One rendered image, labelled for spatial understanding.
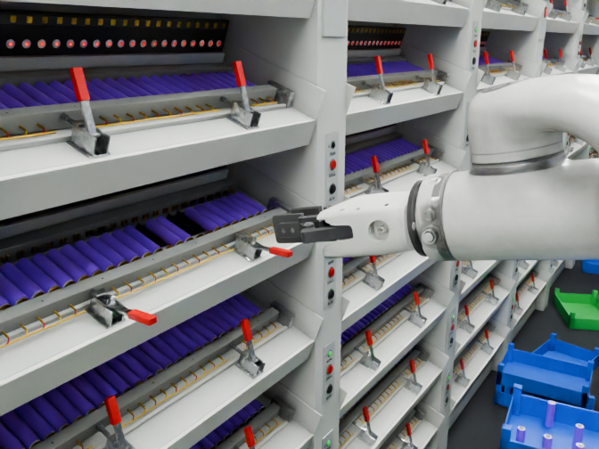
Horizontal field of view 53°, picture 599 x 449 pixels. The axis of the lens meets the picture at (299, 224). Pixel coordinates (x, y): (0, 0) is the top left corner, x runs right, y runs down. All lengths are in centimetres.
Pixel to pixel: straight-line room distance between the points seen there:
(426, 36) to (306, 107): 72
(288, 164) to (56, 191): 49
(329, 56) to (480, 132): 53
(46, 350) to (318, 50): 60
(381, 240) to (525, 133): 16
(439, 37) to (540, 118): 118
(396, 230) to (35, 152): 37
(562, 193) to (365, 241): 18
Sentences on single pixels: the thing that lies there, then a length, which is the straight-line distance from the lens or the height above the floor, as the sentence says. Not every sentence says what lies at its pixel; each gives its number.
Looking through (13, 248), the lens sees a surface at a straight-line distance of 82.
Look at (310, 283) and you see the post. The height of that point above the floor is 86.
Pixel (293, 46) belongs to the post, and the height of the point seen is 126.
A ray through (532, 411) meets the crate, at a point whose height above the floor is 42.
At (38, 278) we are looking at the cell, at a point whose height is 100.
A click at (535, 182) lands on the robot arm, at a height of 116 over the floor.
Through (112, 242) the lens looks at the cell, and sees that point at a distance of 86.
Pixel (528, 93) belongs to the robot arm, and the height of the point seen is 123.
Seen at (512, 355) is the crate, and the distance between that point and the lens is 253.
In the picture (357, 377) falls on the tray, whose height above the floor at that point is 56.
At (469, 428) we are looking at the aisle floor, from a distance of 227.
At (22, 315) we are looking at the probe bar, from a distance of 72.
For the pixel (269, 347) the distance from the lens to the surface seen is 107.
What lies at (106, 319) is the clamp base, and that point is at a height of 96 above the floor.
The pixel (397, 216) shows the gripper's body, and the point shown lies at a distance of 57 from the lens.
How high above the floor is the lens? 127
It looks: 17 degrees down
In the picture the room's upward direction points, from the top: straight up
